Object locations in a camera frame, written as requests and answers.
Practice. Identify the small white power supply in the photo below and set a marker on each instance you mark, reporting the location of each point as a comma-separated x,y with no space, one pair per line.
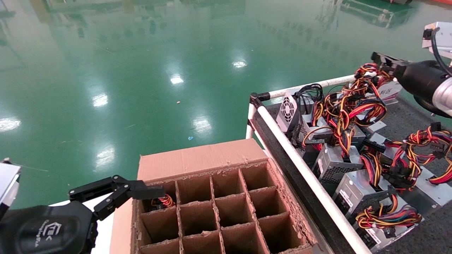
376,127

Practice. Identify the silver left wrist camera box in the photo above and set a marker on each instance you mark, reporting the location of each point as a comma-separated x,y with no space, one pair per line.
6,183

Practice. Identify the flat silver power supply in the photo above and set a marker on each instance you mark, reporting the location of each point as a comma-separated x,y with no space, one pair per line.
432,194

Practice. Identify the dark grey power supply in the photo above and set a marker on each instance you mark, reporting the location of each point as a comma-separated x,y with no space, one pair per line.
356,135

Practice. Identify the silver power supply with fan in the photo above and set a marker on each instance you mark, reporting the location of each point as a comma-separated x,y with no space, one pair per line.
287,111

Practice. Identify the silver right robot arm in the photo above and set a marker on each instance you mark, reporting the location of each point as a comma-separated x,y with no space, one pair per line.
445,97

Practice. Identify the brown cardboard box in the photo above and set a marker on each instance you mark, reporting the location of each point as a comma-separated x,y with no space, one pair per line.
196,158

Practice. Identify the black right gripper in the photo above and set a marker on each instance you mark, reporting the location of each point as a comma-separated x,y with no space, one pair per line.
420,79

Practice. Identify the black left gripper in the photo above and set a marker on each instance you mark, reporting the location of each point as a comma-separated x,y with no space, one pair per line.
41,230

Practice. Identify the white sign with red text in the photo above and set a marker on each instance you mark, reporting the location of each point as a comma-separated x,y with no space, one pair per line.
388,93

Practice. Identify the silver power supply with mesh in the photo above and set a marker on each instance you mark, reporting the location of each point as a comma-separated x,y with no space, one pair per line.
333,160
323,134

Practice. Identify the silver power supply with label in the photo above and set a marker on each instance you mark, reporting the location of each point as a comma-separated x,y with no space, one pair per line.
355,190

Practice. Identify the brown cardboard divider grid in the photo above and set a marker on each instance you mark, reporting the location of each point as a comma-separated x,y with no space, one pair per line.
197,217

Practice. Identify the silver power supply black connector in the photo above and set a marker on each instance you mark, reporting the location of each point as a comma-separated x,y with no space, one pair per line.
379,137

